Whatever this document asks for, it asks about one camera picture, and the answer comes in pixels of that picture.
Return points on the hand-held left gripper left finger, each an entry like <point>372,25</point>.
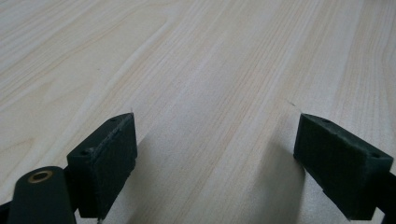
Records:
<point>104,161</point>

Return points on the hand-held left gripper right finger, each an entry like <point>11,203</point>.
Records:
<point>339,161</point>

